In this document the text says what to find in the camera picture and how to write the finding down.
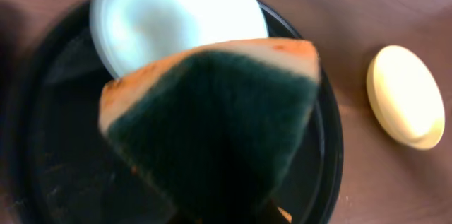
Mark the green yellow sponge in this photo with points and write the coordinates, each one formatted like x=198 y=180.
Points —
x=215 y=128

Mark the light blue plate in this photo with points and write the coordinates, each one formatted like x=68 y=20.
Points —
x=129 y=34

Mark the yellow plate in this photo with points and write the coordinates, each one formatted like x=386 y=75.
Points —
x=405 y=98

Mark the round black tray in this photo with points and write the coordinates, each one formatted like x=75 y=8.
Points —
x=60 y=170

